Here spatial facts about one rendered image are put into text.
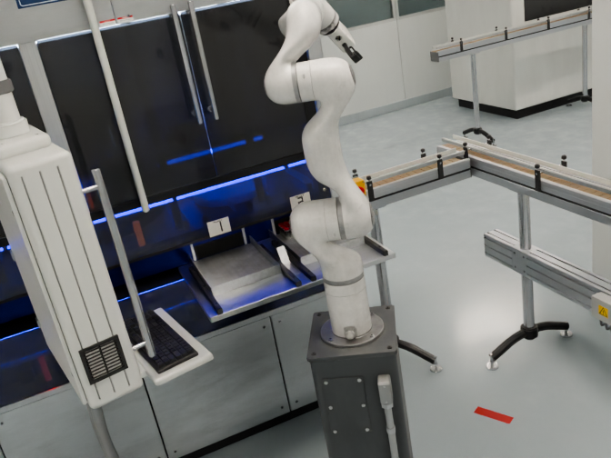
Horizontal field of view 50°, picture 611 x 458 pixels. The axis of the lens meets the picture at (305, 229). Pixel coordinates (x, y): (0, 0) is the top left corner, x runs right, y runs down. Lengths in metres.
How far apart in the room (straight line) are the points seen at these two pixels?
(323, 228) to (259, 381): 1.21
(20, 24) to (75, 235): 0.76
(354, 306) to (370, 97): 6.15
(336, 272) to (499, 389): 1.47
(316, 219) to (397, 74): 6.36
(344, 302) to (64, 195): 0.81
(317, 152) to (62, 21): 1.00
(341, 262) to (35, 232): 0.81
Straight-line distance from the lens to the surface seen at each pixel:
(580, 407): 3.06
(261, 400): 2.91
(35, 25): 2.31
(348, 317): 1.91
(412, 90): 8.20
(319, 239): 1.80
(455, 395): 3.11
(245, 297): 2.26
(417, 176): 2.96
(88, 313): 1.94
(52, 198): 1.82
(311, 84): 1.66
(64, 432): 2.77
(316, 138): 1.70
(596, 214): 2.61
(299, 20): 1.70
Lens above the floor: 1.91
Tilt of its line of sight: 23 degrees down
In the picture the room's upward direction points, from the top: 10 degrees counter-clockwise
